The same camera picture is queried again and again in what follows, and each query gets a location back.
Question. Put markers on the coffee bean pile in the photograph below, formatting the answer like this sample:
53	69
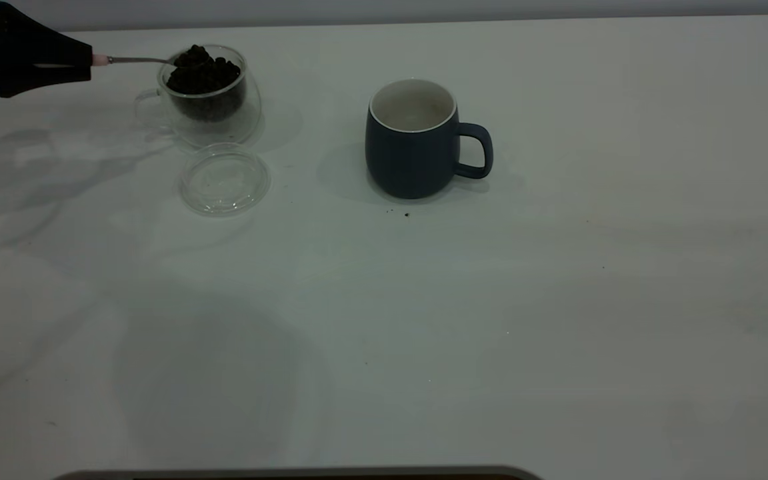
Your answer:
210	90

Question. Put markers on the clear glass cup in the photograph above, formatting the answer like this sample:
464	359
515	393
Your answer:
250	113

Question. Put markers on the small coffee bean heap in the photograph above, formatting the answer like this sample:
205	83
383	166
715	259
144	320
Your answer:
192	56

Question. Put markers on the grey ceramic mug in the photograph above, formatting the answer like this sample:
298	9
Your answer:
410	163

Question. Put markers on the clear glass lid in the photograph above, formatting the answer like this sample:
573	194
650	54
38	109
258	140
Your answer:
224	183

